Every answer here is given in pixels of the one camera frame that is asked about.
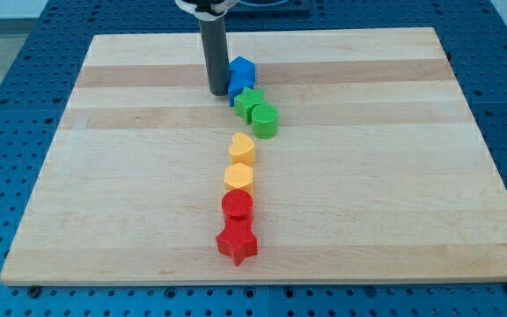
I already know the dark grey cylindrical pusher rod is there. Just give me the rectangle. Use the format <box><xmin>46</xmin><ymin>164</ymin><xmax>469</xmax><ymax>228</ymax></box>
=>
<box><xmin>199</xmin><ymin>17</ymin><xmax>230</xmax><ymax>96</ymax></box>

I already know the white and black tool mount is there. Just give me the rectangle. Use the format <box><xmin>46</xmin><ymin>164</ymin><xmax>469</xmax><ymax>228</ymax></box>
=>
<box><xmin>175</xmin><ymin>0</ymin><xmax>239</xmax><ymax>21</ymax></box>

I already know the green circle block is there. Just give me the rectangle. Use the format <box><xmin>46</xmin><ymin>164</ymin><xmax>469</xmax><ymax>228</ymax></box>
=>
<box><xmin>252</xmin><ymin>104</ymin><xmax>279</xmax><ymax>139</ymax></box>

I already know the yellow heart block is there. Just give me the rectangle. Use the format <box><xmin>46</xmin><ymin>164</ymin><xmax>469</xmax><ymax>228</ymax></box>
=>
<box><xmin>228</xmin><ymin>132</ymin><xmax>256</xmax><ymax>166</ymax></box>

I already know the red circle block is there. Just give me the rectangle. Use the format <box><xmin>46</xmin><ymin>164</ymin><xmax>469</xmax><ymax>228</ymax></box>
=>
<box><xmin>221</xmin><ymin>189</ymin><xmax>254</xmax><ymax>221</ymax></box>

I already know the blue cube block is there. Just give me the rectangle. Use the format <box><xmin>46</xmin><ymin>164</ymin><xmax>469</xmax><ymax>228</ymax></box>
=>
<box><xmin>230</xmin><ymin>56</ymin><xmax>256</xmax><ymax>82</ymax></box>

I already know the blue angular block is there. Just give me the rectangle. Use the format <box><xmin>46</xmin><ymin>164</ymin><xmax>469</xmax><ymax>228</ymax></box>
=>
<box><xmin>228</xmin><ymin>73</ymin><xmax>254</xmax><ymax>107</ymax></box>

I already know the green star block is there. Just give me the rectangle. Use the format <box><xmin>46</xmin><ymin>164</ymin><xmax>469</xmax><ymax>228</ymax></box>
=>
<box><xmin>234</xmin><ymin>87</ymin><xmax>265</xmax><ymax>124</ymax></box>

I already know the yellow hexagon block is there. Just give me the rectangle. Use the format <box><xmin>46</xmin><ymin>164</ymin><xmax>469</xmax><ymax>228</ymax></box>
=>
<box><xmin>224</xmin><ymin>163</ymin><xmax>254</xmax><ymax>195</ymax></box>

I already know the red star block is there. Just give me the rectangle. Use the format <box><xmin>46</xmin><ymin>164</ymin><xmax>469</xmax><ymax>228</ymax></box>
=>
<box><xmin>216</xmin><ymin>218</ymin><xmax>258</xmax><ymax>266</ymax></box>

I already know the light wooden board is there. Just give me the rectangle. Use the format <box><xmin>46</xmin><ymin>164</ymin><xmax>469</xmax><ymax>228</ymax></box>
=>
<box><xmin>0</xmin><ymin>27</ymin><xmax>507</xmax><ymax>286</ymax></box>

